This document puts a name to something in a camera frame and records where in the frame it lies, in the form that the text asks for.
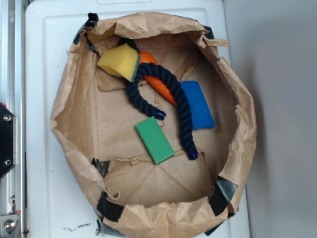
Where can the orange plastic carrot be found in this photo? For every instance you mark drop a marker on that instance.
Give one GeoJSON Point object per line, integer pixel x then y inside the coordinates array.
{"type": "Point", "coordinates": [155, 82]}

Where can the blue sponge cloth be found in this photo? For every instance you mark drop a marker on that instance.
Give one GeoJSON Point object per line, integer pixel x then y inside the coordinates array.
{"type": "Point", "coordinates": [201, 114]}

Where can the metal corner bracket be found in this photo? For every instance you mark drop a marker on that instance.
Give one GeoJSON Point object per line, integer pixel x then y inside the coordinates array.
{"type": "Point", "coordinates": [10, 226]}

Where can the white plastic tray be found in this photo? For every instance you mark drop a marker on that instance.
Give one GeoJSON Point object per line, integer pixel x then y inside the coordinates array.
{"type": "Point", "coordinates": [57, 208]}

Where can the brown paper bag bin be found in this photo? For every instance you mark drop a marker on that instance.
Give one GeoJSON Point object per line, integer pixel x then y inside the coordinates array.
{"type": "Point", "coordinates": [95, 124]}

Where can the aluminium frame rail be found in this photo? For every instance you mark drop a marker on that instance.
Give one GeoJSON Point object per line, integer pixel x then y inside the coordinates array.
{"type": "Point", "coordinates": [13, 195]}

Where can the black mounting bracket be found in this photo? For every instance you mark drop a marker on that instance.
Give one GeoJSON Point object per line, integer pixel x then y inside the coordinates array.
{"type": "Point", "coordinates": [7, 141]}

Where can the green rectangular block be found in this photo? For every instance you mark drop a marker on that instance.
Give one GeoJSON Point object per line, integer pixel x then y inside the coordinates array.
{"type": "Point", "coordinates": [154, 140]}

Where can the yellow green sponge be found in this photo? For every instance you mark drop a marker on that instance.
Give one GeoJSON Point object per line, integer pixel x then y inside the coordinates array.
{"type": "Point", "coordinates": [121, 62]}

